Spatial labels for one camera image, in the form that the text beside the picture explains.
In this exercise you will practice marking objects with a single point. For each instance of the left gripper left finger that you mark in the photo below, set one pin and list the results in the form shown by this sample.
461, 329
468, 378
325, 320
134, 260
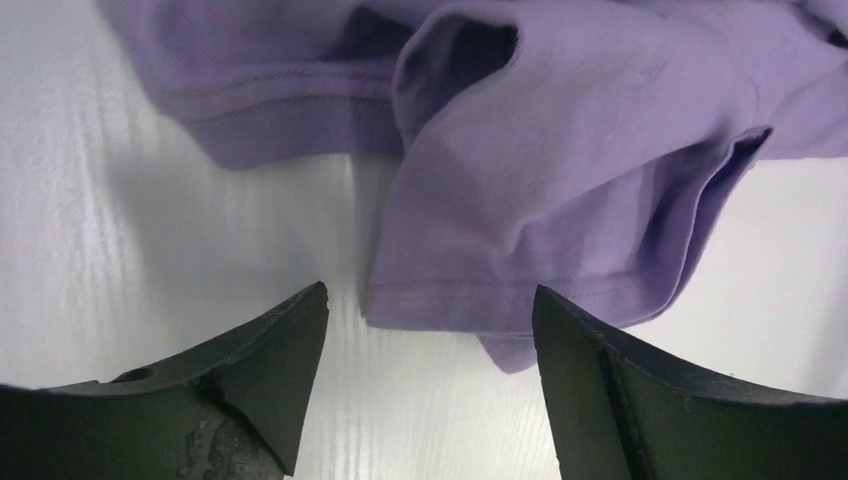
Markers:
232, 407

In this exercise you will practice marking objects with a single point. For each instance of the purple t shirt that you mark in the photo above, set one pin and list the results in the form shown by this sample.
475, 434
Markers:
588, 146

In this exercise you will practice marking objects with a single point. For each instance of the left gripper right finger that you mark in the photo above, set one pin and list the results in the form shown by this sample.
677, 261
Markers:
621, 408

